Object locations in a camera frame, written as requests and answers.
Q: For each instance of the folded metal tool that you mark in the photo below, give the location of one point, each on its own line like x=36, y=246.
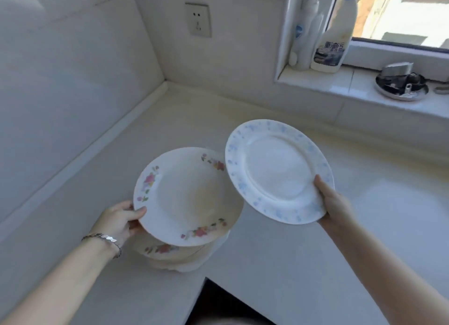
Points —
x=396, y=69

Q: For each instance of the person's left hand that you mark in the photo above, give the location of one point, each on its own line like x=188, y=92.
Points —
x=112, y=223

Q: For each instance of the person's left forearm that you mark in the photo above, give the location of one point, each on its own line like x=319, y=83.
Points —
x=59, y=286

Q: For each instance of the white pump bottle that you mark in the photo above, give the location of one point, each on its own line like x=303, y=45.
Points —
x=305, y=37

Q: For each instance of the floral rimmed white plate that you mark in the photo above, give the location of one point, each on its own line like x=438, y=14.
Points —
x=165, y=249

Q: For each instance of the person's right forearm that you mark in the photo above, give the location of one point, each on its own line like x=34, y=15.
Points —
x=393, y=272

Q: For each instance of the person's right hand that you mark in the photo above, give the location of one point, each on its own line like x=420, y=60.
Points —
x=336, y=207

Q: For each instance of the white cleaner bottle blue cap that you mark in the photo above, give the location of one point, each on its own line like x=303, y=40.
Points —
x=333, y=44

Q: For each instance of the person's left thumb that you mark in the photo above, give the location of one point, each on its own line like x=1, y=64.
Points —
x=135, y=214

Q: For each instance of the round metal dish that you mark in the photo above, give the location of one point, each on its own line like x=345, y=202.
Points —
x=401, y=89

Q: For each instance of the white wall socket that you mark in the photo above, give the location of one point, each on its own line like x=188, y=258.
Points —
x=198, y=19

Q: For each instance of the white plate with blue speckles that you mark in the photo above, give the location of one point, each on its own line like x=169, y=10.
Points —
x=277, y=170

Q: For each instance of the white plate with pink flowers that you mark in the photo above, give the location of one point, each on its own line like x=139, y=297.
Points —
x=186, y=198

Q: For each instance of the person's right thumb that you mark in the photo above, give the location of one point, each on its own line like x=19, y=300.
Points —
x=322, y=189

